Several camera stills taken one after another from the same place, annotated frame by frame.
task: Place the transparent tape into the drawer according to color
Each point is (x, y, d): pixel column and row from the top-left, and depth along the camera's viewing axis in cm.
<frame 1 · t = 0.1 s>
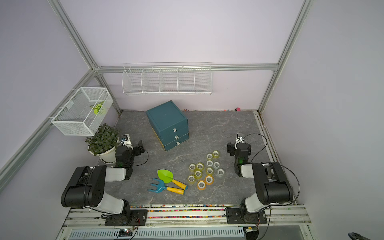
left hand: (134, 142, 92), fingers open
right hand: (237, 141, 95), fingers open
teal three-drawer cabinet: (169, 125, 86), point 23 cm above the table
potted green plant: (103, 142, 81), point 20 cm above the table
green toy shovel: (167, 176, 88), on the table
blue toy rake: (160, 186, 84), point 2 cm above the table
orange tape roll: (201, 185, 86), on the table
orange tape roll 2: (209, 179, 87), on the table
yellow tape roll: (191, 179, 86), point 2 cm above the table
yellow tape roll 2: (198, 173, 89), point 2 cm above the table
yellow tape roll 3: (192, 166, 92), on the table
yellow tape roll 4: (209, 170, 91), on the table
clear white tape roll: (220, 172, 89), on the table
clear white tape roll 2: (216, 164, 93), on the table
clear white tape roll 3: (209, 163, 94), on the table
yellow tape roll 5: (215, 154, 97), on the table
small pink object: (238, 109, 126), on the table

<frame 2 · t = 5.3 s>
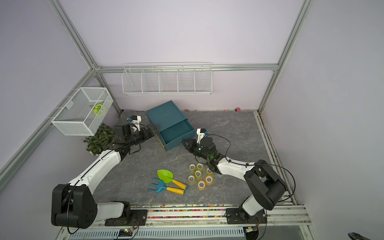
left hand: (155, 130, 82), fingers open
right hand: (179, 140, 80), fingers closed
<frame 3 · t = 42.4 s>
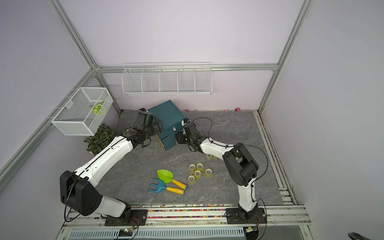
left hand: (156, 127, 83), fingers open
right hand: (176, 134, 92), fingers open
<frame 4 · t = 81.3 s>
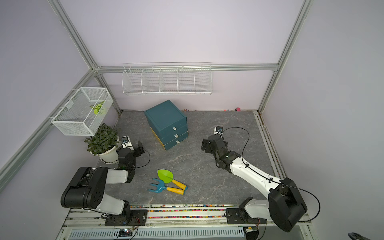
left hand: (132, 143, 91), fingers open
right hand: (209, 140, 85), fingers open
